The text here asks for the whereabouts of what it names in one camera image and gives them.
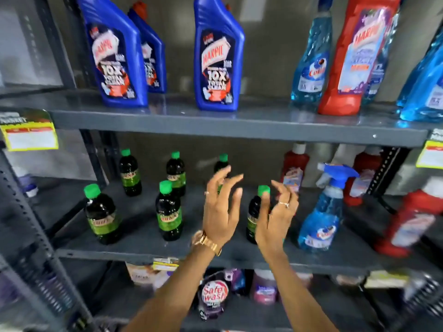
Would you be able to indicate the person's right hand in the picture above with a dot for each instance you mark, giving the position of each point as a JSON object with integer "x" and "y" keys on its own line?
{"x": 273, "y": 231}

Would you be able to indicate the person's left hand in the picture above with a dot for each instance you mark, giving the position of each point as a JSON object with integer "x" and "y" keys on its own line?
{"x": 218, "y": 217}

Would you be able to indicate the person's right thumb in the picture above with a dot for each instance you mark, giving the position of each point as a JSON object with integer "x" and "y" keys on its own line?
{"x": 264, "y": 207}

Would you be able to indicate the person's left thumb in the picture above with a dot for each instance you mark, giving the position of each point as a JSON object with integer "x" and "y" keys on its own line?
{"x": 236, "y": 205}

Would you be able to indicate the person's left middle finger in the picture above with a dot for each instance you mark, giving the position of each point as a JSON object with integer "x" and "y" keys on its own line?
{"x": 218, "y": 179}

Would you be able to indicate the person's right forearm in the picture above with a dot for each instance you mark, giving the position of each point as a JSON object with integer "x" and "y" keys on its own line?
{"x": 297, "y": 297}

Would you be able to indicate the person's left forearm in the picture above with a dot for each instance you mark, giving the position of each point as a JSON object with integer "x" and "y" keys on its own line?
{"x": 173, "y": 293}

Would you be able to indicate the gold wristwatch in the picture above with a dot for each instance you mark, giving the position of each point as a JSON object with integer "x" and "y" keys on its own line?
{"x": 207, "y": 242}

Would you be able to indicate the red bottle with white cap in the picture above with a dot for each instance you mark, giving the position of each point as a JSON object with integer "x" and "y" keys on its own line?
{"x": 294, "y": 165}
{"x": 412, "y": 221}
{"x": 363, "y": 176}

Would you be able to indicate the grey metal shelf rack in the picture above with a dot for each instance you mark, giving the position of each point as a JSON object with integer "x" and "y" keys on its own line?
{"x": 207, "y": 126}

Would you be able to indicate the blue trigger spray bottle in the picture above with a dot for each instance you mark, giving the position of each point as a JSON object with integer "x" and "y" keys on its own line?
{"x": 322, "y": 217}

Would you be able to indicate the group of dark green-capped bottles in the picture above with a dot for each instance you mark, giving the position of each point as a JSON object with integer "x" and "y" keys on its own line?
{"x": 169, "y": 214}

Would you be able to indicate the small purple pouch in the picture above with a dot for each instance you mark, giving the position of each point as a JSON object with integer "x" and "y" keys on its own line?
{"x": 237, "y": 280}

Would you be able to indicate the pink liquid bottle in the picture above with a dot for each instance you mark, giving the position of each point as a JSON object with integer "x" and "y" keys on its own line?
{"x": 264, "y": 288}

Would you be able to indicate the small yellow shelf label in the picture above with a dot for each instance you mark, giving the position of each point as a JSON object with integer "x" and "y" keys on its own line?
{"x": 165, "y": 264}

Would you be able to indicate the purple pouch with red label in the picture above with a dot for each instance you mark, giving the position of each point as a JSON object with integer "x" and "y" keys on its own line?
{"x": 214, "y": 295}

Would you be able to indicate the cream coloured packet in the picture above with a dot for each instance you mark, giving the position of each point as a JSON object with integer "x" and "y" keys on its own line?
{"x": 143, "y": 274}

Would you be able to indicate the blue toilet cleaner bottle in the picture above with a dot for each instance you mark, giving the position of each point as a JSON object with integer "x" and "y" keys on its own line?
{"x": 114, "y": 55}
{"x": 154, "y": 62}
{"x": 218, "y": 62}

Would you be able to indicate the pale yellow shelf label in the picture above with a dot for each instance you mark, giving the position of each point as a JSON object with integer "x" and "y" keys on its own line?
{"x": 386, "y": 280}

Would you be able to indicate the large red cleaner bottle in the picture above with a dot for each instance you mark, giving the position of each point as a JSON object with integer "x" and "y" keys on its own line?
{"x": 356, "y": 58}

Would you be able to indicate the yellow shelf price tag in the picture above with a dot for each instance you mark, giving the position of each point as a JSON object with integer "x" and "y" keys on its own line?
{"x": 29, "y": 133}
{"x": 432, "y": 153}

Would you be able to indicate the small white and purple bottle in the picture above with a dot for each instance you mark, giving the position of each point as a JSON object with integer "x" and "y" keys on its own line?
{"x": 29, "y": 184}

